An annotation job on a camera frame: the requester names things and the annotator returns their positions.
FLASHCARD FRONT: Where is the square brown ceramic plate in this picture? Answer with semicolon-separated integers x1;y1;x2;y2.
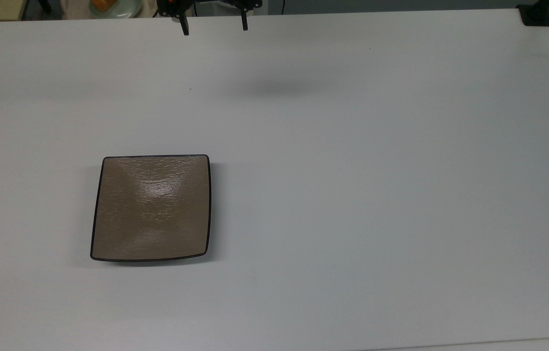
90;155;212;263

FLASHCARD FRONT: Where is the black clamp camera pole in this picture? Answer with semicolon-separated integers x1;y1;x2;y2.
516;0;549;27

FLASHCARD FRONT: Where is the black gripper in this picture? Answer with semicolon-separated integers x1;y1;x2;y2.
157;0;263;36

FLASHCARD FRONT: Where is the pale green bowl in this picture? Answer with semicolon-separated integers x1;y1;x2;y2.
90;0;142;19

